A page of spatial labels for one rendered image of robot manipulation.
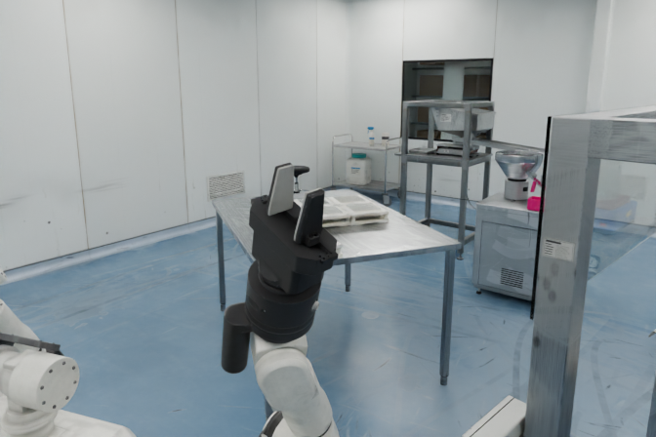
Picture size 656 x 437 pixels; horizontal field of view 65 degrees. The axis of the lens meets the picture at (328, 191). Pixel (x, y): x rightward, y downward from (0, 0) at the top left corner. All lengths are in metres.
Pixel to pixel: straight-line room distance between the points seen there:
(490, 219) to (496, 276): 0.45
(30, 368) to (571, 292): 0.78
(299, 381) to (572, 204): 0.49
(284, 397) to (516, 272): 3.61
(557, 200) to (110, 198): 4.99
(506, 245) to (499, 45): 3.49
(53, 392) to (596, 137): 0.81
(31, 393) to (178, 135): 5.27
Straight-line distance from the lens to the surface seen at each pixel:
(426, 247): 2.73
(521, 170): 4.25
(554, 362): 0.98
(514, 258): 4.19
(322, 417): 0.83
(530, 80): 6.93
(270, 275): 0.59
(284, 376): 0.67
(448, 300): 2.95
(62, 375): 0.76
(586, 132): 0.86
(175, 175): 5.93
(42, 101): 5.20
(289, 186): 0.57
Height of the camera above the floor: 1.69
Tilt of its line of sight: 12 degrees down
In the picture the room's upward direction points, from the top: straight up
